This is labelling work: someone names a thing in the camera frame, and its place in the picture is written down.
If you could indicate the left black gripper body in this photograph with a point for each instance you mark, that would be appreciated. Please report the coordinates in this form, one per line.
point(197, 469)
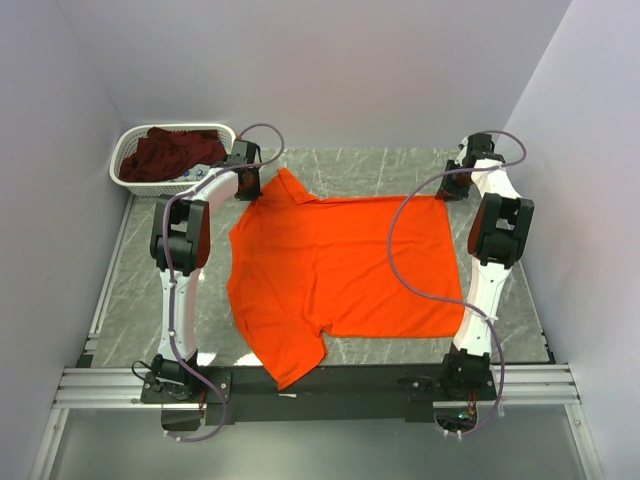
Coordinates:
point(254, 192)

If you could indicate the orange polo shirt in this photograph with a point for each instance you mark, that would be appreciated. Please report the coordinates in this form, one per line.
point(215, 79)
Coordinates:
point(304, 268)

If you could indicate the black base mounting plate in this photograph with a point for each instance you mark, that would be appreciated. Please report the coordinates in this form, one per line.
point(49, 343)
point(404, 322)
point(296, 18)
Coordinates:
point(342, 392)

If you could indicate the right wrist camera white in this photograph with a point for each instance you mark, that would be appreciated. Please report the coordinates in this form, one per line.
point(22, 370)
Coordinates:
point(462, 145)

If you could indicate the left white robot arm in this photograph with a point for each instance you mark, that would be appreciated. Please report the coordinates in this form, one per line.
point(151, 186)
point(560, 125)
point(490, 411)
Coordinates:
point(180, 245)

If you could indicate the dark red shirt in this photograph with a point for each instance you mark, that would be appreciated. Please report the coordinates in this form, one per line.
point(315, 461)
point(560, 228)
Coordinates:
point(162, 155)

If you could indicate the white printed shirt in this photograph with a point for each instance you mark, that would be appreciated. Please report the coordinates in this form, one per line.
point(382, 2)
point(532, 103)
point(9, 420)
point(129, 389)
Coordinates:
point(193, 174)

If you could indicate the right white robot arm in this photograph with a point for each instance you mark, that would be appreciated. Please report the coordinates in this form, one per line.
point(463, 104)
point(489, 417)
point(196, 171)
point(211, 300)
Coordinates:
point(496, 241)

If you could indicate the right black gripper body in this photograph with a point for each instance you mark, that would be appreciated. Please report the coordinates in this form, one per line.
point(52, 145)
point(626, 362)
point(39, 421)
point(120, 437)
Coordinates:
point(455, 185)

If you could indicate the aluminium rail frame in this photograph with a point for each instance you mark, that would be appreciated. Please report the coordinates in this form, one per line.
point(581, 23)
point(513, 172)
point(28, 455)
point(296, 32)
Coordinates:
point(116, 388)

